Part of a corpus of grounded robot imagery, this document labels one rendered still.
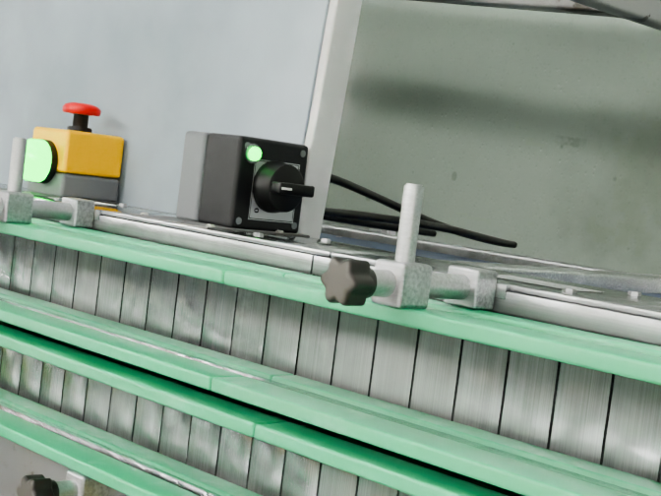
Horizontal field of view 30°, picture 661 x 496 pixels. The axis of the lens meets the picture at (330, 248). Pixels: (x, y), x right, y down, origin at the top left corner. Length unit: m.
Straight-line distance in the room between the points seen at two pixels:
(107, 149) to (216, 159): 0.26
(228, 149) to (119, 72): 0.32
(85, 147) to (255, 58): 0.22
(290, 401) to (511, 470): 0.18
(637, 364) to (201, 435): 0.46
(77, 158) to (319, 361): 0.48
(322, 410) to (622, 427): 0.18
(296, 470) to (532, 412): 0.22
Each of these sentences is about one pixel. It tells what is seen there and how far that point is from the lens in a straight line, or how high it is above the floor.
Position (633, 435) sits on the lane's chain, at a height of 0.88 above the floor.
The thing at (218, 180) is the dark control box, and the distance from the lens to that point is 1.06.
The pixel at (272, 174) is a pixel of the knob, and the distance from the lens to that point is 1.04.
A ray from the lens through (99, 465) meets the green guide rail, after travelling 0.98.
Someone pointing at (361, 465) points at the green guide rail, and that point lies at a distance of 0.75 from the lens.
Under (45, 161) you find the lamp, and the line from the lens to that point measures 1.29.
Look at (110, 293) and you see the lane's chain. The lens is 1.10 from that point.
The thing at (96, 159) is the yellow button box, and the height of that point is 0.79.
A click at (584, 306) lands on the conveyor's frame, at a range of 0.75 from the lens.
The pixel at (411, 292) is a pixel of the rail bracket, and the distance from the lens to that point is 0.73.
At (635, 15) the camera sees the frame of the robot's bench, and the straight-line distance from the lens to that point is 1.54.
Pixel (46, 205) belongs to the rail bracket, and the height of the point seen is 0.93.
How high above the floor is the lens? 1.50
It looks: 44 degrees down
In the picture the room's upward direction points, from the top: 86 degrees counter-clockwise
